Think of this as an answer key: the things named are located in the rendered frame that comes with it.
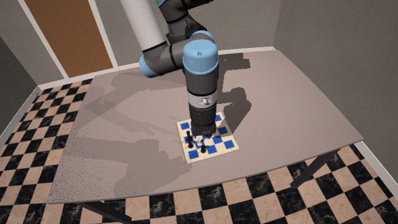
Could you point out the blue and cream chessboard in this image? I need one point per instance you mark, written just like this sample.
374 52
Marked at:
221 142

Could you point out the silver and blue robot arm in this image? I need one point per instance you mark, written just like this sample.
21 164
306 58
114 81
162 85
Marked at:
199 58

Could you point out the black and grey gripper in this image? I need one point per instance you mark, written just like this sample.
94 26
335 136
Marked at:
202 114

